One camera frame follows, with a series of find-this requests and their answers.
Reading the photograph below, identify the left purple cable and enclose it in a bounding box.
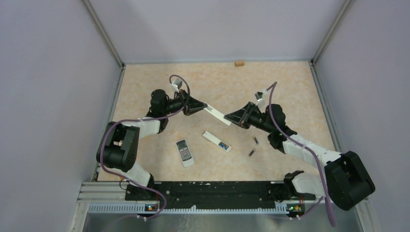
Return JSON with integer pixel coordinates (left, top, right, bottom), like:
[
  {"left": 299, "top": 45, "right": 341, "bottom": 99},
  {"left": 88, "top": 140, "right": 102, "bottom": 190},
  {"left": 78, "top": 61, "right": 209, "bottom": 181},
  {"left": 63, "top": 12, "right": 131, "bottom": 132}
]
[{"left": 99, "top": 74, "right": 191, "bottom": 221}]

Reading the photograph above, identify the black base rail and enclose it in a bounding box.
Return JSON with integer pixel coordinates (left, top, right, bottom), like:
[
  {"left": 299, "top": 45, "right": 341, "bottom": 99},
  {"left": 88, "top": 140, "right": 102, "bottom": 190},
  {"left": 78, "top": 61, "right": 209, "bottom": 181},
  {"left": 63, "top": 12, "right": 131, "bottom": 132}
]
[{"left": 125, "top": 181, "right": 316, "bottom": 211}]

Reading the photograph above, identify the white grey remote control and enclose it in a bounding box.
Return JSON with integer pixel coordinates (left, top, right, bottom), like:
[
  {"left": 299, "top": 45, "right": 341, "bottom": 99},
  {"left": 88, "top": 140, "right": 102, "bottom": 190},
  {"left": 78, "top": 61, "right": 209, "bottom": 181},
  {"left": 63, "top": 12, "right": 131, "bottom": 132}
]
[{"left": 176, "top": 140, "right": 195, "bottom": 167}]

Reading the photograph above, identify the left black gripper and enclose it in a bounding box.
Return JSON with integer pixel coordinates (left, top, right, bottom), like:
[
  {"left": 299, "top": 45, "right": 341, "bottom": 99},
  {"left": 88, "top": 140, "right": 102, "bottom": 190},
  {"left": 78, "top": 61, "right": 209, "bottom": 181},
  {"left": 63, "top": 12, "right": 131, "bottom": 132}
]
[{"left": 162, "top": 89, "right": 207, "bottom": 116}]

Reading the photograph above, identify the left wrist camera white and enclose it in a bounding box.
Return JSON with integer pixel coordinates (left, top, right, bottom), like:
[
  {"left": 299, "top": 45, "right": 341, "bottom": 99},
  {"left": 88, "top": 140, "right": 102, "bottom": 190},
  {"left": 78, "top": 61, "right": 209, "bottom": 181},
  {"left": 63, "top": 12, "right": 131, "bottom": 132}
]
[{"left": 171, "top": 78, "right": 183, "bottom": 92}]

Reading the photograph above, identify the blue AAA battery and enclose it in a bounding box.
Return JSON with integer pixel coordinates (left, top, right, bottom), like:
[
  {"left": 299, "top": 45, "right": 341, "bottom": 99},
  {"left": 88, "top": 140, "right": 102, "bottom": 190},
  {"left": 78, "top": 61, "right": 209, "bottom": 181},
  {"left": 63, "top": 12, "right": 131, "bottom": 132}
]
[{"left": 219, "top": 142, "right": 230, "bottom": 151}]

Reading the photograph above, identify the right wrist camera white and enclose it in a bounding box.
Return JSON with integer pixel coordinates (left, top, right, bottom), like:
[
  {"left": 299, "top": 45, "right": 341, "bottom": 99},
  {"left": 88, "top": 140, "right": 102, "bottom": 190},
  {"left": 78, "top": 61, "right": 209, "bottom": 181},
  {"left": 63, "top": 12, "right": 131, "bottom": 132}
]
[{"left": 254, "top": 89, "right": 268, "bottom": 106}]

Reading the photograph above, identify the small wooden block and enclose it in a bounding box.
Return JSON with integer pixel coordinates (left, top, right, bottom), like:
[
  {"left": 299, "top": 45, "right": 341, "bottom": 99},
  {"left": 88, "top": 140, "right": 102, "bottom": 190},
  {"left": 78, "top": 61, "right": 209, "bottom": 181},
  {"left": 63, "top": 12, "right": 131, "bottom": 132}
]
[{"left": 234, "top": 60, "right": 245, "bottom": 67}]

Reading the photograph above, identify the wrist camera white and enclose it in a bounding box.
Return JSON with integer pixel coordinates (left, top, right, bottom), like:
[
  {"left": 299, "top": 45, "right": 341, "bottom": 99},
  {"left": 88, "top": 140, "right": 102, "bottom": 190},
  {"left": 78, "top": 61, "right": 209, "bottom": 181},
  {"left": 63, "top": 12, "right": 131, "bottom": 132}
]
[
  {"left": 171, "top": 78, "right": 183, "bottom": 92},
  {"left": 254, "top": 89, "right": 268, "bottom": 106}
]

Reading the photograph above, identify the slim white remote control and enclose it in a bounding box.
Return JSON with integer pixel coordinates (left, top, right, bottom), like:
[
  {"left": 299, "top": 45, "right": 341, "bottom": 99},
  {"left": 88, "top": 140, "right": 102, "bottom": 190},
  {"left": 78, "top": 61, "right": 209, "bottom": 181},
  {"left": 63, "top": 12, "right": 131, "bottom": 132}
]
[{"left": 202, "top": 131, "right": 232, "bottom": 152}]

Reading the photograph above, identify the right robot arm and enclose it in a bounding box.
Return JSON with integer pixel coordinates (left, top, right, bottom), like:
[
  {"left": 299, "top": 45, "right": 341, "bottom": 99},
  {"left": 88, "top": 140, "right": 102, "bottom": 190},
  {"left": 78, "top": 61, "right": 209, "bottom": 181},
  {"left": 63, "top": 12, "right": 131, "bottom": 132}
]
[{"left": 224, "top": 102, "right": 376, "bottom": 211}]

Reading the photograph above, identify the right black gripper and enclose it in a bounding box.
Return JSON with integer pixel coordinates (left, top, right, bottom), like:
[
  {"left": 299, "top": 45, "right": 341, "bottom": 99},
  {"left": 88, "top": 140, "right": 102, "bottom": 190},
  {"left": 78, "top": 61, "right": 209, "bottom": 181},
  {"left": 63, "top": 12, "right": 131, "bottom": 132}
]
[{"left": 224, "top": 102, "right": 273, "bottom": 134}]

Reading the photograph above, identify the white remote battery cover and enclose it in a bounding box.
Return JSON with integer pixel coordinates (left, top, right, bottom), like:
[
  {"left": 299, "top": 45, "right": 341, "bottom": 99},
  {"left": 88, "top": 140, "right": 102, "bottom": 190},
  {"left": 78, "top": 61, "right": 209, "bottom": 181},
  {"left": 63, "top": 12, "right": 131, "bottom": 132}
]
[{"left": 204, "top": 104, "right": 231, "bottom": 126}]

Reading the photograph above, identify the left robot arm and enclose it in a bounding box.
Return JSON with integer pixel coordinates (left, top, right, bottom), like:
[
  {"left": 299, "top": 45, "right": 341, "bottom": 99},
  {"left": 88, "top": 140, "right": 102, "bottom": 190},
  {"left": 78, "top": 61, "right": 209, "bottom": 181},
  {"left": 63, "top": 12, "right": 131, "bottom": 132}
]
[{"left": 96, "top": 89, "right": 208, "bottom": 200}]

